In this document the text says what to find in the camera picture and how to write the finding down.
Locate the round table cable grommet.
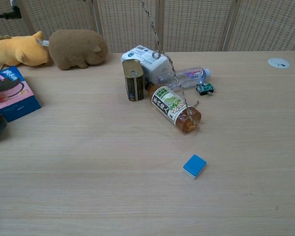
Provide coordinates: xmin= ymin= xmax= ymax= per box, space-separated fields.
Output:
xmin=267 ymin=58 xmax=291 ymax=69

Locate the clear plastic water bottle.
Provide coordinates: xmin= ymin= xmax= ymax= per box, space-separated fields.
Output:
xmin=157 ymin=66 xmax=211 ymax=92

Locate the dark rectangular tin can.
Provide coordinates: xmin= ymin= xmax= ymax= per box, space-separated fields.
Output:
xmin=121 ymin=59 xmax=145 ymax=102

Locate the yellow plush animal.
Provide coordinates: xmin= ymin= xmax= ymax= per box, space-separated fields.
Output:
xmin=0 ymin=30 xmax=51 ymax=67

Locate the blue and white block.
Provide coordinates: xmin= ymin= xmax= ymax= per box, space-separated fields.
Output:
xmin=182 ymin=154 xmax=207 ymax=181

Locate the blue and pink box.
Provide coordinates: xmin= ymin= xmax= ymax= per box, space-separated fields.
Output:
xmin=0 ymin=66 xmax=42 ymax=123

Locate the white tissue pack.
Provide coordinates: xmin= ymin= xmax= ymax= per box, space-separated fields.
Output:
xmin=120 ymin=45 xmax=172 ymax=83

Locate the brown plush animal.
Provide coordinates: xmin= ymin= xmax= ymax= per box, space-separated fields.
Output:
xmin=48 ymin=29 xmax=109 ymax=71

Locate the amber tea bottle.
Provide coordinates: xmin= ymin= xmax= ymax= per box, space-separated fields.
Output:
xmin=144 ymin=82 xmax=202 ymax=134

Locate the speckled braided rope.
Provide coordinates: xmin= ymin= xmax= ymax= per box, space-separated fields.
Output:
xmin=139 ymin=0 xmax=202 ymax=130

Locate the woven folding screen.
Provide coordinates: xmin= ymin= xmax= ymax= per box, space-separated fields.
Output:
xmin=0 ymin=0 xmax=295 ymax=54

